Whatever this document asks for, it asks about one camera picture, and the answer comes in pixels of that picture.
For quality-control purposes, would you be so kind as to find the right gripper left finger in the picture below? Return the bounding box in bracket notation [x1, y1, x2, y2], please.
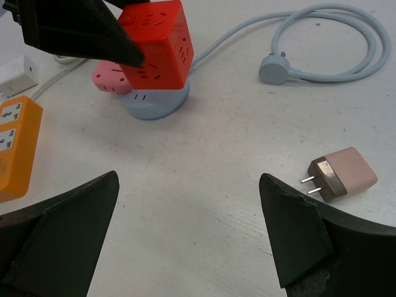
[1, 171, 119, 296]

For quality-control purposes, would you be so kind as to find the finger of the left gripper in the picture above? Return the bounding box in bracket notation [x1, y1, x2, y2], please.
[3, 0, 144, 67]

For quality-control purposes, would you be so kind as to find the round blue power socket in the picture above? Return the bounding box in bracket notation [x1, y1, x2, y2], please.
[118, 79, 191, 121]

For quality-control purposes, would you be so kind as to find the light blue cord with plug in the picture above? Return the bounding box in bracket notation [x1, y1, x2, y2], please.
[188, 3, 392, 86]

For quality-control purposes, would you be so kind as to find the brown pink charger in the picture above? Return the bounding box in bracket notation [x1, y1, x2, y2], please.
[300, 147, 378, 203]

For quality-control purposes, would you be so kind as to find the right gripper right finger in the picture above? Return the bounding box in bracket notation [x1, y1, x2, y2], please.
[259, 173, 395, 296]

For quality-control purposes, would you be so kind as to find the white power strip cord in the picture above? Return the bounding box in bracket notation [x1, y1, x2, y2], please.
[0, 54, 89, 105]

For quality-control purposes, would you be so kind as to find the red cube socket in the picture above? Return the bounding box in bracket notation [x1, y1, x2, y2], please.
[119, 1, 194, 90]

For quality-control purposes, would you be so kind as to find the pink plug adapter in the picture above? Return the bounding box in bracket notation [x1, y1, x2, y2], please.
[92, 61, 132, 95]

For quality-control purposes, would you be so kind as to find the orange power strip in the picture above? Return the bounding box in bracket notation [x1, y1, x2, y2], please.
[1, 96, 43, 202]

